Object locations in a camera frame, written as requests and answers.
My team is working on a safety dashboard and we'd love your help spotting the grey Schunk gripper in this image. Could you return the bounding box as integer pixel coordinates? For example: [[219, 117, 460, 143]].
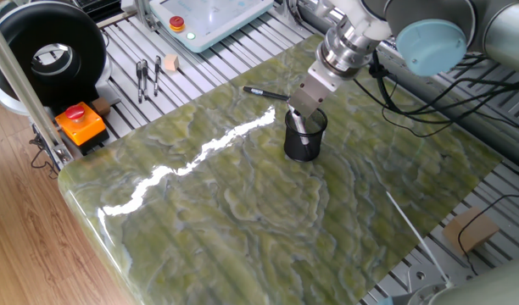
[[286, 76, 331, 119]]

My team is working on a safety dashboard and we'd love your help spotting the white marker with black cap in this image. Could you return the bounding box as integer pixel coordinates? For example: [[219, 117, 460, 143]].
[[287, 106, 312, 147]]

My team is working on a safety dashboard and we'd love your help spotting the black mesh pen holder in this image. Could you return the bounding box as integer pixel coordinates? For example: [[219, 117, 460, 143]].
[[282, 106, 329, 164]]

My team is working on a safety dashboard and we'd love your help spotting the black pen with white label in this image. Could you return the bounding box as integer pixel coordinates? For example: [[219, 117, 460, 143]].
[[242, 86, 291, 103]]

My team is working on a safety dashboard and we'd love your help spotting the white teach pendant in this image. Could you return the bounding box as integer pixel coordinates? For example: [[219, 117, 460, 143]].
[[148, 0, 276, 54]]

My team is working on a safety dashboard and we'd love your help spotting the pale wooden cube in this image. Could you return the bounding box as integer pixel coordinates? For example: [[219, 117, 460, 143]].
[[163, 53, 181, 72]]

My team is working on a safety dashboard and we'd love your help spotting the green marble slab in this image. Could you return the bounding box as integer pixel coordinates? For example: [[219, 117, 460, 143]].
[[57, 33, 505, 305]]

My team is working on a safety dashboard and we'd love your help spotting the white zip tie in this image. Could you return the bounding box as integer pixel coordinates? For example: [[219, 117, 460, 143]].
[[385, 191, 452, 286]]

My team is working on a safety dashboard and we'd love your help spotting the brown wooden block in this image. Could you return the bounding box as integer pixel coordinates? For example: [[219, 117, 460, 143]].
[[91, 96, 122, 118]]

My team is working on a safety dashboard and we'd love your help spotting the large tan block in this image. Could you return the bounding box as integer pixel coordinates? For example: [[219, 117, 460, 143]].
[[441, 206, 501, 258]]

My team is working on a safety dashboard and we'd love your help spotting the orange emergency stop box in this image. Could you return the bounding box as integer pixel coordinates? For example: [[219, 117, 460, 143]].
[[54, 101, 111, 156]]

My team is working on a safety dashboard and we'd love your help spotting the black cable with green connector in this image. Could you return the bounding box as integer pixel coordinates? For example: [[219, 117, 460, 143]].
[[351, 49, 519, 139]]

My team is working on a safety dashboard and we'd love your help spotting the aluminium frame post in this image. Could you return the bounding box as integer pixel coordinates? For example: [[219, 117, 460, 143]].
[[0, 12, 74, 169], [131, 0, 161, 33]]

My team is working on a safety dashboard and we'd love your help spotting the large black ring device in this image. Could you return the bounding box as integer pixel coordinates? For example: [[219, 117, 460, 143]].
[[0, 0, 112, 118]]

